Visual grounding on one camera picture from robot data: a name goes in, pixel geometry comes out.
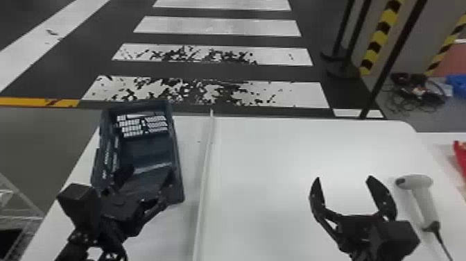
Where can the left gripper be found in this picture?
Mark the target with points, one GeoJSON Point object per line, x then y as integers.
{"type": "Point", "coordinates": [118, 215]}

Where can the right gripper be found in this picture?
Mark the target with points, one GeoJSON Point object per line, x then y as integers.
{"type": "Point", "coordinates": [360, 233]}

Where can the blue tray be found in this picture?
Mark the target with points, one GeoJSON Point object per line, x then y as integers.
{"type": "Point", "coordinates": [145, 153]}

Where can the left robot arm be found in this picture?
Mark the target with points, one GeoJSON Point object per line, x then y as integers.
{"type": "Point", "coordinates": [78, 248]}

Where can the black part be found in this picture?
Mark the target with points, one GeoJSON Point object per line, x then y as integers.
{"type": "Point", "coordinates": [151, 178]}

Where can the hand scanner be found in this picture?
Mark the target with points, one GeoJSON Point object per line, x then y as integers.
{"type": "Point", "coordinates": [422, 198]}

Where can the red packet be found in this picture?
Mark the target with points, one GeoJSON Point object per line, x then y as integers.
{"type": "Point", "coordinates": [461, 156]}

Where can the clear box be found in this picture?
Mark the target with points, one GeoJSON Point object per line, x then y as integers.
{"type": "Point", "coordinates": [16, 215]}

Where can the blue box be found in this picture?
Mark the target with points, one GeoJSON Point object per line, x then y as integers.
{"type": "Point", "coordinates": [457, 84]}

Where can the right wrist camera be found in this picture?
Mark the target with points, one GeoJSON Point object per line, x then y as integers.
{"type": "Point", "coordinates": [398, 238]}

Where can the black post with round foot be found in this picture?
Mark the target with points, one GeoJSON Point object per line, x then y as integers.
{"type": "Point", "coordinates": [342, 47]}

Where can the yellow black striped post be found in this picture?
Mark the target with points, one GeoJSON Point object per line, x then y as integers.
{"type": "Point", "coordinates": [380, 36]}
{"type": "Point", "coordinates": [446, 45]}

